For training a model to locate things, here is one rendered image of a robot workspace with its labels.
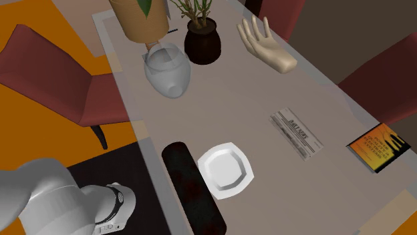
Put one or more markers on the long black rounded slab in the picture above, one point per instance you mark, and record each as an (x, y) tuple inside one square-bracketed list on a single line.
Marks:
[(192, 192)]

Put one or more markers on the orange rug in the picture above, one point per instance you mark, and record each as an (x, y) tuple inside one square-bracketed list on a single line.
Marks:
[(32, 130)]

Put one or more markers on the clear glass vase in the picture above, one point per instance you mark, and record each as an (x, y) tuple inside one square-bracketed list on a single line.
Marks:
[(167, 70)]

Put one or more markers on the beige hand figure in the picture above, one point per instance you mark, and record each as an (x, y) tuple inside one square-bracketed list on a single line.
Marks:
[(270, 49)]

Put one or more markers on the plant in tan pot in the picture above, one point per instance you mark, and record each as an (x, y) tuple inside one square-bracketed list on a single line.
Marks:
[(143, 22)]

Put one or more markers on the dark red chair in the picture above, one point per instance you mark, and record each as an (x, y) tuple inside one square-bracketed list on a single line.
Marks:
[(387, 84), (49, 75), (280, 14)]

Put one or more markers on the orange and black book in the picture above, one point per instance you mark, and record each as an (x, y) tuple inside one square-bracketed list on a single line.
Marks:
[(378, 148)]

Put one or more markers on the plant in dark round pot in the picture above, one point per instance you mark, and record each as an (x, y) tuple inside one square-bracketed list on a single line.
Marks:
[(202, 42)]

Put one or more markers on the black robot stand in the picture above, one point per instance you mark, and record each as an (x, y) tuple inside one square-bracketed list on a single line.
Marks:
[(130, 175)]

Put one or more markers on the white square plate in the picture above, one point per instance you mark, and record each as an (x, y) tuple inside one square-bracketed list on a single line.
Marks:
[(225, 170)]

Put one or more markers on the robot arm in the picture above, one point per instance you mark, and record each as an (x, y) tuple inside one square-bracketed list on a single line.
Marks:
[(52, 201)]

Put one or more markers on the folded grey newspaper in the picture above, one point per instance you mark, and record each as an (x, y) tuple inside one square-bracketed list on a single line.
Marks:
[(295, 133)]

